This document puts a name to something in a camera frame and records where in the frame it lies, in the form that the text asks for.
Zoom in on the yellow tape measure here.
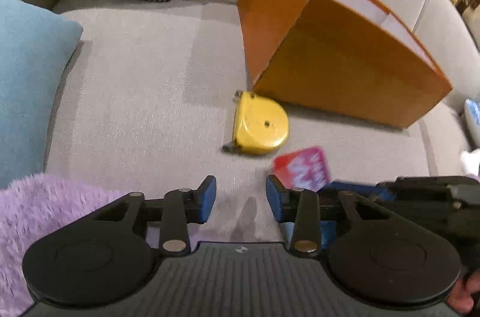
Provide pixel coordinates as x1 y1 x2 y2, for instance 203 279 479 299
222 90 290 155

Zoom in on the person's right hand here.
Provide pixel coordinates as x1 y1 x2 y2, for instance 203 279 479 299
447 270 479 315

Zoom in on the beige sofa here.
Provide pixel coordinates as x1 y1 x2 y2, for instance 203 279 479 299
0 0 480 242

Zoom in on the orange cardboard storage box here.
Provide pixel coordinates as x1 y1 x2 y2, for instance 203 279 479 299
238 0 452 128

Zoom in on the purple fluffy blanket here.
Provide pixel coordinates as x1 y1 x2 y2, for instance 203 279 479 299
0 171 125 317

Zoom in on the light blue cushion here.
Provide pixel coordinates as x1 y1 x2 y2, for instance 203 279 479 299
1 0 83 189

